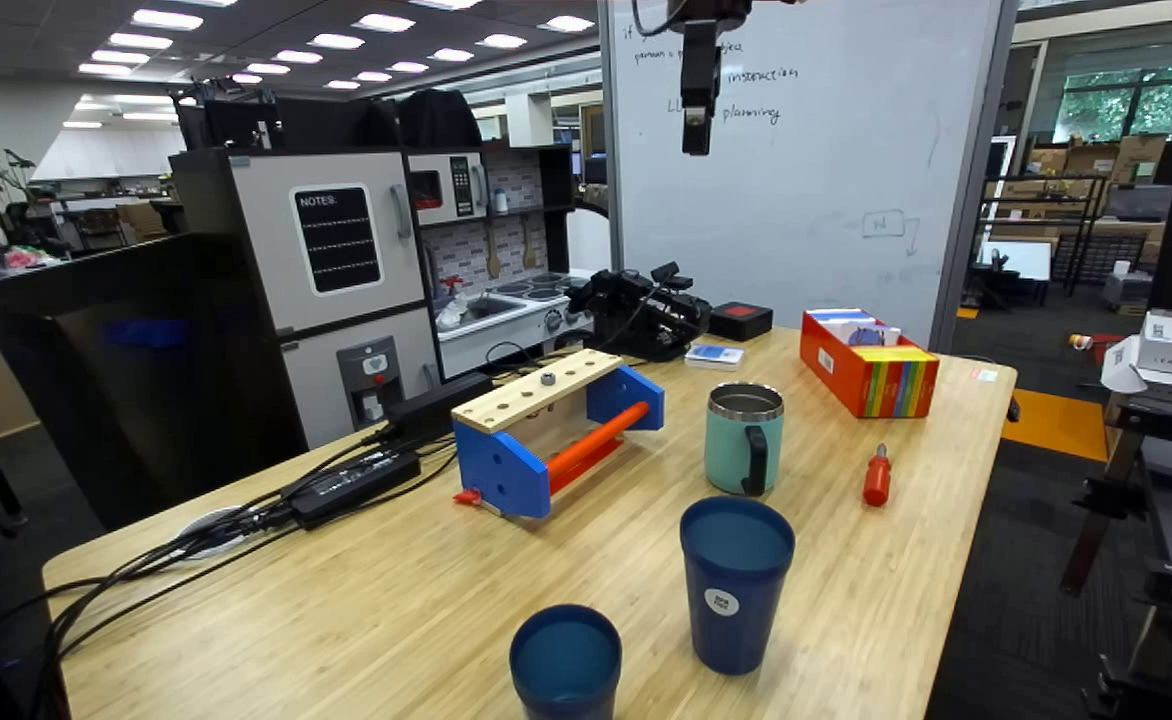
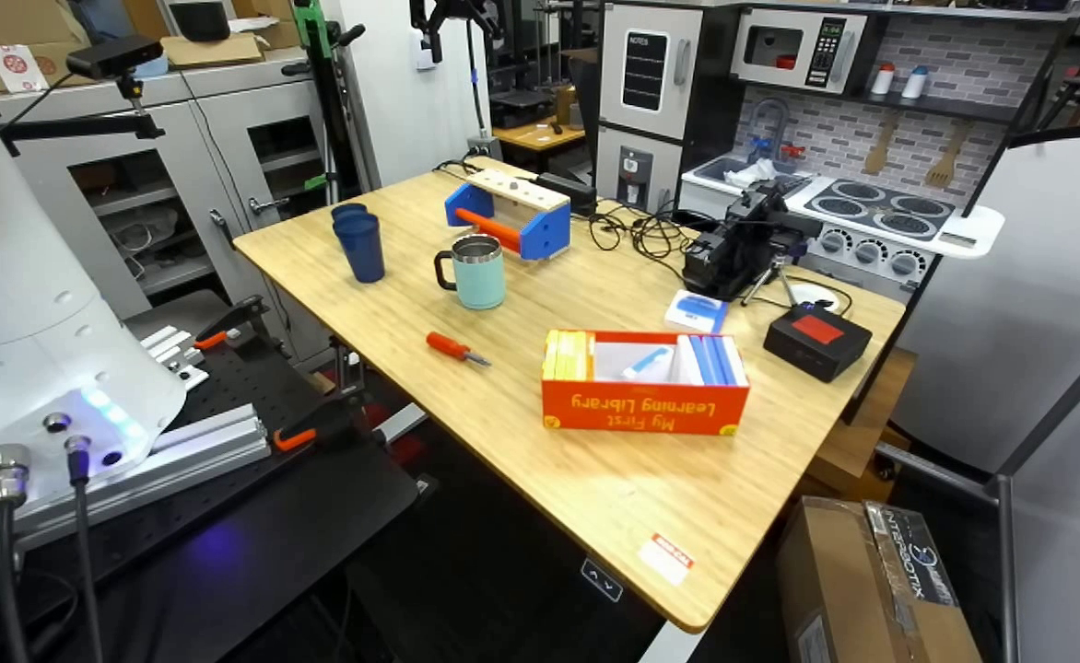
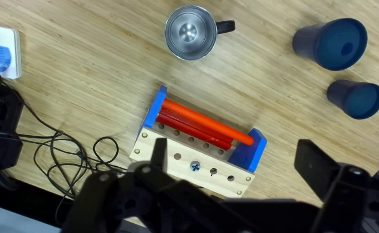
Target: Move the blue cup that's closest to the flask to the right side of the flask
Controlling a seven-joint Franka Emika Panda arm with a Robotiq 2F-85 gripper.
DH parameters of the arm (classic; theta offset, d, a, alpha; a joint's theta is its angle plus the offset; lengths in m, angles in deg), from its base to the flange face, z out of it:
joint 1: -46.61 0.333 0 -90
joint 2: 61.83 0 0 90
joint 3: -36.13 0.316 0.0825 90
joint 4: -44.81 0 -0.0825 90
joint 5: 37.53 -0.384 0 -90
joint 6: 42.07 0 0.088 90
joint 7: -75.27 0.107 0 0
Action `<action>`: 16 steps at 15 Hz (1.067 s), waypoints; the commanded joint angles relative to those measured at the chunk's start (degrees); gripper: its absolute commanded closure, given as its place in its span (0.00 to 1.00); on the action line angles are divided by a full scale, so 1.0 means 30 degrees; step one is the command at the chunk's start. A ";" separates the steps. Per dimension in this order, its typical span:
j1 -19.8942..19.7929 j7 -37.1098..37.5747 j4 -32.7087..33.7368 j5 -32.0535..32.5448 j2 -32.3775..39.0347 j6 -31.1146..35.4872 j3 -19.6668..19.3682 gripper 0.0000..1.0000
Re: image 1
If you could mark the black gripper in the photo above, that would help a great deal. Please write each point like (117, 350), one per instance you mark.
(703, 32)

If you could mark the tall blue cup with sticker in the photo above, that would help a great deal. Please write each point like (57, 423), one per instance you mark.
(738, 603)

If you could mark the short blue cup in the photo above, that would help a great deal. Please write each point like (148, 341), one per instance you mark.
(567, 667)

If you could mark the whiteboard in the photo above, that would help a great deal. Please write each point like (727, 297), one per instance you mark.
(851, 162)

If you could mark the blue and white card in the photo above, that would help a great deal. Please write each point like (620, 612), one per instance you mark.
(715, 353)

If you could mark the small white microwave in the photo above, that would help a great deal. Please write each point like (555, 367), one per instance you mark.
(447, 186)

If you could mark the orange box of cards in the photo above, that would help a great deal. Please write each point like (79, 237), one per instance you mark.
(845, 367)

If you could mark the white toy sink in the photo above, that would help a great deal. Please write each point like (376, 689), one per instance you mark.
(498, 324)

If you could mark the black machine atop cabinet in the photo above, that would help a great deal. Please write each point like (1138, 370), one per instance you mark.
(331, 120)

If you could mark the white oven with black window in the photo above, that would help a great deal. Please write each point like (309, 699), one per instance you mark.
(331, 242)

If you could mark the black adapter block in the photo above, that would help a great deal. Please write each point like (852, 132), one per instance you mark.
(430, 405)

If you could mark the background shelving with boxes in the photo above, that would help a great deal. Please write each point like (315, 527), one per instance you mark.
(1090, 200)

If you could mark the wooden block in blue holder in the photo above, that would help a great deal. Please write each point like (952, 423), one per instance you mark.
(507, 466)

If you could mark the white lower cabinet unit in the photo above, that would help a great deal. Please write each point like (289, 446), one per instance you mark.
(367, 372)

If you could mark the black power brick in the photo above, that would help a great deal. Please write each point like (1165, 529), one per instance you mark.
(348, 483)

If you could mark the black camera gear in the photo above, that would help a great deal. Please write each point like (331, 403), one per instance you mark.
(636, 312)

